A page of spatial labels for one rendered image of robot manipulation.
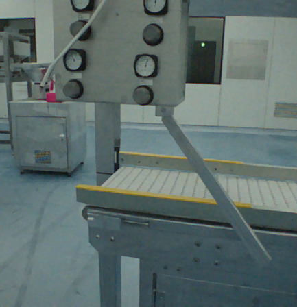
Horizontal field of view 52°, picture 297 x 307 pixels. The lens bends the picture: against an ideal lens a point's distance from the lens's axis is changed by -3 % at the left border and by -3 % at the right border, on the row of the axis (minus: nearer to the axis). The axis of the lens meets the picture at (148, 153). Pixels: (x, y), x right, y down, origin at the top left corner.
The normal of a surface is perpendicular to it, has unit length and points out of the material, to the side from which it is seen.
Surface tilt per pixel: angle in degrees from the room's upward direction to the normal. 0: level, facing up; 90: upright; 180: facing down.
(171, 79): 90
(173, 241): 90
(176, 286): 90
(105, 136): 90
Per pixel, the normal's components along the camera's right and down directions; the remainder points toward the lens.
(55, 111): -0.09, 0.26
